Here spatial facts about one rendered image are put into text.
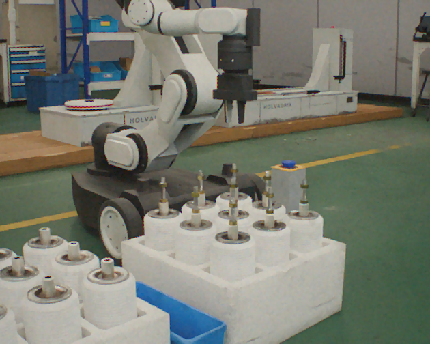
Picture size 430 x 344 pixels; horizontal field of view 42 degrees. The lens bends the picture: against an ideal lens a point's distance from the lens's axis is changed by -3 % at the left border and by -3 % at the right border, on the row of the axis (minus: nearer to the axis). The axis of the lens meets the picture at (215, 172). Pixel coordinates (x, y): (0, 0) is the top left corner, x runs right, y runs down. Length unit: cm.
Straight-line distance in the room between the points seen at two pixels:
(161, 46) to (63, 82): 402
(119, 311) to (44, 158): 220
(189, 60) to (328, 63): 330
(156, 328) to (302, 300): 42
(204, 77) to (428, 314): 92
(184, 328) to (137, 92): 260
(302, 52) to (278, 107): 352
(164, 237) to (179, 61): 62
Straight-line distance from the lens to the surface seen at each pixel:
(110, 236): 179
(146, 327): 103
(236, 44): 144
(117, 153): 203
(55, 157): 319
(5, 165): 308
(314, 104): 462
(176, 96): 171
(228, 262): 119
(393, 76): 694
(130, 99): 366
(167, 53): 182
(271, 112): 426
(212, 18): 145
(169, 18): 154
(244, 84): 145
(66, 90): 585
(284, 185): 159
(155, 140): 190
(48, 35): 773
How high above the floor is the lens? 65
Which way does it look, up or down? 13 degrees down
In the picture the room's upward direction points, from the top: straight up
